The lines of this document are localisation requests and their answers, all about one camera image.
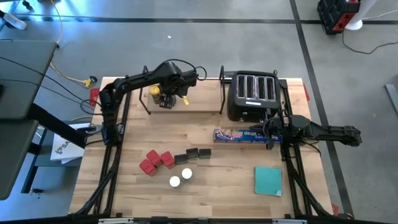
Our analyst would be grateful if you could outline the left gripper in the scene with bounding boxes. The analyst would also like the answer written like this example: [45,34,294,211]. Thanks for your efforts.
[159,70,198,110]

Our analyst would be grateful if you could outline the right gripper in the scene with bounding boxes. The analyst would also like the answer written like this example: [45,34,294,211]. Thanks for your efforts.
[250,114,295,150]

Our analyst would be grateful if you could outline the blue plastic wrap box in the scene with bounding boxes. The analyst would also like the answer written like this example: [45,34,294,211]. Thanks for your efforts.
[213,128,284,144]

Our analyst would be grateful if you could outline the red smoked paprika tin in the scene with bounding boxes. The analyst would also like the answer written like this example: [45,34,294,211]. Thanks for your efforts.
[160,151,177,170]
[139,159,158,177]
[146,149,162,167]

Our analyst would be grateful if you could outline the two white round caps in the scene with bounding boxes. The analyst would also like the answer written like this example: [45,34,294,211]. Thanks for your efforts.
[180,167,193,182]

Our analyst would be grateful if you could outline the bagel sesame seasoning jar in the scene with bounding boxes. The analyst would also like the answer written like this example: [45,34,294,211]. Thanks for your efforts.
[169,175,182,189]

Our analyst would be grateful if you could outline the black metal wooden shelf rack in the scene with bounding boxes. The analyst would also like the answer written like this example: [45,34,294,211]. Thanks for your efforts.
[139,65,226,116]

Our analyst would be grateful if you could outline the black four-slot toaster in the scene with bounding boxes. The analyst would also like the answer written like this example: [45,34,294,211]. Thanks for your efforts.
[226,70,282,123]

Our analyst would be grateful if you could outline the teal square cloth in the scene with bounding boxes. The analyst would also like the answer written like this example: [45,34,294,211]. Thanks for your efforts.
[254,166,284,197]

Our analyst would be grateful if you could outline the white printed paper sheet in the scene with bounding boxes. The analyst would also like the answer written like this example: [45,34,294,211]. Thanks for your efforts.
[49,123,91,165]

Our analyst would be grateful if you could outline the black desk support beam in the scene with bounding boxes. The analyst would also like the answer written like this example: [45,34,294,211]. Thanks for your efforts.
[26,102,97,149]

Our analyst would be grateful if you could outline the black red tool crate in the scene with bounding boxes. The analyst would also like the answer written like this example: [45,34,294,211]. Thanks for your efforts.
[317,0,361,35]

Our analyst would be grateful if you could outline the white floor stand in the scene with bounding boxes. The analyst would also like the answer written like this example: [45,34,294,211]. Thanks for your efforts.
[345,0,377,31]

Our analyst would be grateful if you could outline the grey desk top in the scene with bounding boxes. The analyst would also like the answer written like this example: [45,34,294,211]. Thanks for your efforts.
[0,39,58,121]
[0,119,40,200]

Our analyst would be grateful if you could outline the black metal rig frame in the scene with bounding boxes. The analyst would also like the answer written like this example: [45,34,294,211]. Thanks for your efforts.
[68,76,355,224]

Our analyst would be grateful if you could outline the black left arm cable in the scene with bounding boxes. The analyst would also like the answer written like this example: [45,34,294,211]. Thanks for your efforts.
[161,58,208,82]

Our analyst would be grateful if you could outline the yellow extension cable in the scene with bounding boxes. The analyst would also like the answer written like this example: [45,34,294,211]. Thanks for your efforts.
[49,0,98,89]

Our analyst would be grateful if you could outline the white frame label strip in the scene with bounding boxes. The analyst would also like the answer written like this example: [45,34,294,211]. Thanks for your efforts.
[272,218,308,224]
[98,218,135,224]

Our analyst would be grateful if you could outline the black floor cable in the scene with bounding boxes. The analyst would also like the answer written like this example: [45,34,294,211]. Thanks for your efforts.
[341,29,398,55]

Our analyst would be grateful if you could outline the white floor cable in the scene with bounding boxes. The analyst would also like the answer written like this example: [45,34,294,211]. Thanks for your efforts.
[362,9,398,21]

